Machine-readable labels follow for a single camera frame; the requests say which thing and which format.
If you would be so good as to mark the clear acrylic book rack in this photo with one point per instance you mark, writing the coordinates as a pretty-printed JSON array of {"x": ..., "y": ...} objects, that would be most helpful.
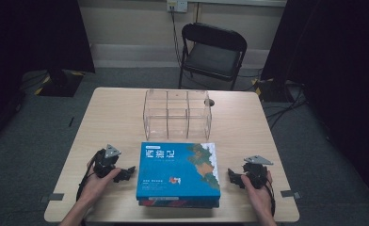
[{"x": 177, "y": 114}]

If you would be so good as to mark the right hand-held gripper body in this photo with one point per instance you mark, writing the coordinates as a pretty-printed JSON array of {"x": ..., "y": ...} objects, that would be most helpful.
[{"x": 256, "y": 174}]

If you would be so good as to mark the black folding chair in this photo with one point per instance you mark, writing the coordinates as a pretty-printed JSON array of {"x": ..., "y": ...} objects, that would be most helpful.
[{"x": 212, "y": 56}]

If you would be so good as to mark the black stand base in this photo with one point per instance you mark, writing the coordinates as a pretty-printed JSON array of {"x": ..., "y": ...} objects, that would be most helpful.
[
  {"x": 275, "y": 91},
  {"x": 60, "y": 83}
]

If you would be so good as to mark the person's right hand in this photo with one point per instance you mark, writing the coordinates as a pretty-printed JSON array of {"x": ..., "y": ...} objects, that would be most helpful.
[{"x": 259, "y": 199}]

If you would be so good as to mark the white wall socket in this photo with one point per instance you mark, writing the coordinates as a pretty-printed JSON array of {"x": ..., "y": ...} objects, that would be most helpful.
[{"x": 177, "y": 5}]

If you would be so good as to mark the black curtain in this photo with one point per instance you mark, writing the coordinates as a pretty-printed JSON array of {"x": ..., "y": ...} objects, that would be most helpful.
[
  {"x": 336, "y": 62},
  {"x": 32, "y": 34}
]

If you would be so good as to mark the grey tape strip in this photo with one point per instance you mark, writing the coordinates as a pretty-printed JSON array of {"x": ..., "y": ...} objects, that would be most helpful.
[
  {"x": 289, "y": 194},
  {"x": 55, "y": 197}
]

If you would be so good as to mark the blue book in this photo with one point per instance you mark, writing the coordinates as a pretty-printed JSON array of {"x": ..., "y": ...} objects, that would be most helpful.
[{"x": 173, "y": 171}]

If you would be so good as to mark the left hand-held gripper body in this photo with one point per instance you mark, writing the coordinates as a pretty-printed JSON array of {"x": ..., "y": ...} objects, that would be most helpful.
[{"x": 105, "y": 161}]

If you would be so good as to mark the red illustrated book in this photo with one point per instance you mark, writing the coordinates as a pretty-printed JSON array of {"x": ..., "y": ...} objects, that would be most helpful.
[{"x": 176, "y": 203}]

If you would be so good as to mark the person's left hand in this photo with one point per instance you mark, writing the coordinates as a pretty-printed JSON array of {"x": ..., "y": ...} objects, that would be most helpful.
[{"x": 96, "y": 188}]

